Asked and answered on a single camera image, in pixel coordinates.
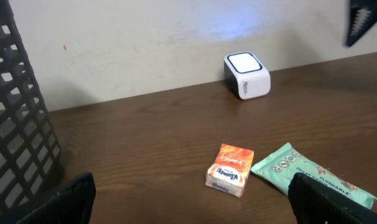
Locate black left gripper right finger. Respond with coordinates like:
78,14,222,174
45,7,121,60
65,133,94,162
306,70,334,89
288,173,377,224

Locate mint green wipes pack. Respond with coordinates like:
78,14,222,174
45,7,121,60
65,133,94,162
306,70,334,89
251,143,377,209

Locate grey plastic basket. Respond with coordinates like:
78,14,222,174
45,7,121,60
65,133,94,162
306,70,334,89
0,0,63,215

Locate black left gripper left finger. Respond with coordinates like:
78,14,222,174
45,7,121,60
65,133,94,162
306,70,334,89
0,172,96,224

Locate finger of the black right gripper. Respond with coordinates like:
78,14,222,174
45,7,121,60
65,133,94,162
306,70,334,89
346,0,377,47

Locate orange snack packet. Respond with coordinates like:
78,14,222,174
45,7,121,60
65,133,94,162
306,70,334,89
205,144,254,198

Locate white barcode scanner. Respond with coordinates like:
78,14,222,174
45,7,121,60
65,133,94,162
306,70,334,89
223,52,271,100

